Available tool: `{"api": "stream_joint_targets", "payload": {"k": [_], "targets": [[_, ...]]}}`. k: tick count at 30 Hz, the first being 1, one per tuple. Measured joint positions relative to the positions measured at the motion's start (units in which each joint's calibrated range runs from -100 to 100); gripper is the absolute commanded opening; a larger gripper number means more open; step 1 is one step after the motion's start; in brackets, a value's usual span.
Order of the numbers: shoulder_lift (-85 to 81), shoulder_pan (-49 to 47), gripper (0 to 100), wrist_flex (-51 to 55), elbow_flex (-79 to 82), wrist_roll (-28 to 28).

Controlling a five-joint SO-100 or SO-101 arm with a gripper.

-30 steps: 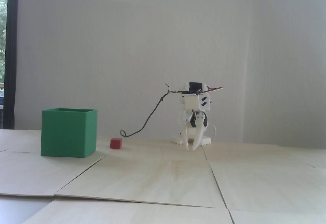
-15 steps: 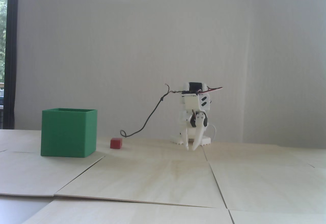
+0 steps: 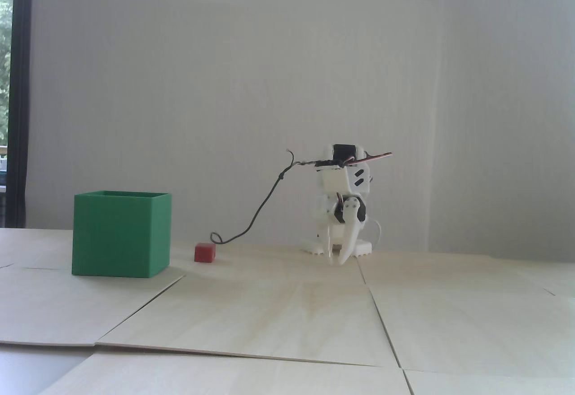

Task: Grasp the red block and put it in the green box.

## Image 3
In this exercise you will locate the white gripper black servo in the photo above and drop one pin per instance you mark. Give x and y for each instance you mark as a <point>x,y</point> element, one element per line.
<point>350,218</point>

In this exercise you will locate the red block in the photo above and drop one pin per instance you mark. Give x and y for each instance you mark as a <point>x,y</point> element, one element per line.
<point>204,252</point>

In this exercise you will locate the green box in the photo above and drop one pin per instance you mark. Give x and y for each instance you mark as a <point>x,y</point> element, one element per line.
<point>117,233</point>

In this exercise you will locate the black window frame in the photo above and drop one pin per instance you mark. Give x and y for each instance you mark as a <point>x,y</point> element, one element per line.
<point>21,98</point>

